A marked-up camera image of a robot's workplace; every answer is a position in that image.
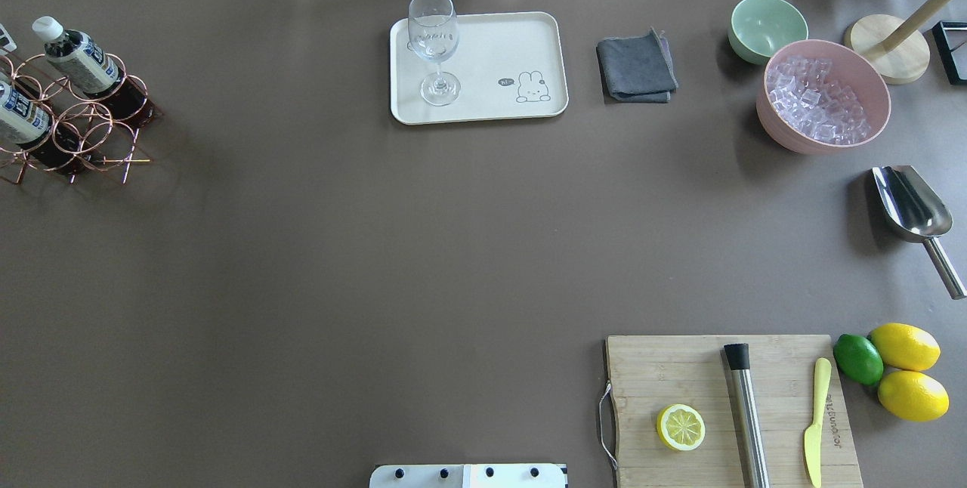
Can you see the cream rabbit tray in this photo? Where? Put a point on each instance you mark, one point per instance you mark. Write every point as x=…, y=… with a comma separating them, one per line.
x=510, y=65

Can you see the wooden mug tree stand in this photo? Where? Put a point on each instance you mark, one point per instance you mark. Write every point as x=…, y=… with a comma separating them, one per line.
x=895, y=47

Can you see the copper wire bottle basket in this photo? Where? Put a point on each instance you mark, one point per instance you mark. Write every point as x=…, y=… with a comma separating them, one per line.
x=82, y=127

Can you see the upper yellow lemon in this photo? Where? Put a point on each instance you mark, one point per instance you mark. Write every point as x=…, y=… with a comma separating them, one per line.
x=906, y=347

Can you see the bamboo cutting board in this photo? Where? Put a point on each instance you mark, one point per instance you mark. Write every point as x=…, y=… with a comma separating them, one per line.
x=647, y=373

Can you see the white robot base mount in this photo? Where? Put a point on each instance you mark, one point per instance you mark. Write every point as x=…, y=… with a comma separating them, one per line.
x=471, y=475

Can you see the grey folded cloth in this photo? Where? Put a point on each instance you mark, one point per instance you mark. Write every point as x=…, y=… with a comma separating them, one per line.
x=638, y=69

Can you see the clear wine glass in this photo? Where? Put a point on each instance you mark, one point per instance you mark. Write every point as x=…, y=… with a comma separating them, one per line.
x=433, y=31

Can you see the tea bottle white cap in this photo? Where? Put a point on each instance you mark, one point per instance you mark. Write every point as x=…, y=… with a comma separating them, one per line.
x=94, y=73

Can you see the metal ice scoop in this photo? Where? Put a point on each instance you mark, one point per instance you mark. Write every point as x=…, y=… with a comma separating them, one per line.
x=918, y=215

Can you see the steel muddler black tip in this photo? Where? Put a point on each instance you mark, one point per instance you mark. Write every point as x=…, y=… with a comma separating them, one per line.
x=737, y=356

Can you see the yellow lemon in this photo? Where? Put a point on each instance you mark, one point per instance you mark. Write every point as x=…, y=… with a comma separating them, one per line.
x=906, y=347
x=913, y=396

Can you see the yellow plastic knife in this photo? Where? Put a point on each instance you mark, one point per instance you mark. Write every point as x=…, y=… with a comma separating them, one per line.
x=812, y=437

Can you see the black frame object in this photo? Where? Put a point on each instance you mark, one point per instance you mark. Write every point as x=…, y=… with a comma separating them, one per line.
x=950, y=40

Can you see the half lemon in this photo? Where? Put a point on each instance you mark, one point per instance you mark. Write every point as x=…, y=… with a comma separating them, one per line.
x=681, y=427

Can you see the lower yellow lemon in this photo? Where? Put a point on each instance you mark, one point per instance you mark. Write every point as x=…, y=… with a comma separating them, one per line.
x=913, y=396

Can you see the pink bowl with ice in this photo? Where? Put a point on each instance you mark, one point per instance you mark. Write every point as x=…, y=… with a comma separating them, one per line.
x=818, y=97

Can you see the green bowl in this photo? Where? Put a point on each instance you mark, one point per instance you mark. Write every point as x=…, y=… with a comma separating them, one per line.
x=760, y=28

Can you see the green lime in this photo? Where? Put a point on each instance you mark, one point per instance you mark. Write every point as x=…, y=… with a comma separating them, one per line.
x=858, y=359

